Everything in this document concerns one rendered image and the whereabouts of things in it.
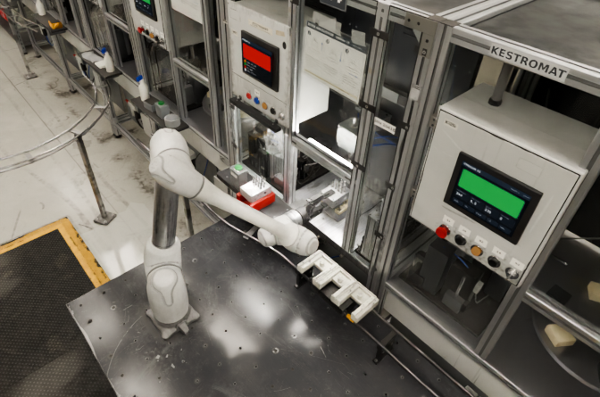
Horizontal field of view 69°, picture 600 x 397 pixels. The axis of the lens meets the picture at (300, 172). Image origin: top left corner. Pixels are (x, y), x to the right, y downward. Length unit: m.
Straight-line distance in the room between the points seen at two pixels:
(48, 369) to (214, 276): 1.17
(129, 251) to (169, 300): 1.49
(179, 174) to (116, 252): 1.91
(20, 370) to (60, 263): 0.76
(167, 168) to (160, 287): 0.57
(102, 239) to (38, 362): 0.94
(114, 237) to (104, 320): 1.38
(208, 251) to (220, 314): 0.39
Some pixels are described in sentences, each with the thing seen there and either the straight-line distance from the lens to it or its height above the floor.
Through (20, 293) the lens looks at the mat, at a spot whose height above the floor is 0.01.
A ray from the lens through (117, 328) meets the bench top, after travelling 2.18.
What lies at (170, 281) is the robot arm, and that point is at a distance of 1.92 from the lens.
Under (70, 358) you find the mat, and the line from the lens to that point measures 2.99.
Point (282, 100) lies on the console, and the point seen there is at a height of 1.50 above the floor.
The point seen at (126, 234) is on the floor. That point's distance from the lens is 3.52.
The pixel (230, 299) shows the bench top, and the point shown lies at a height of 0.68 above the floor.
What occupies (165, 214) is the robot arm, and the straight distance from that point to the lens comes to 1.88.
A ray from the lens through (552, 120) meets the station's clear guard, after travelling 1.28.
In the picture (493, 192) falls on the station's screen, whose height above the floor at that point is 1.64.
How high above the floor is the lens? 2.44
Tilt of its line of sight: 39 degrees down
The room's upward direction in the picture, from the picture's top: 3 degrees clockwise
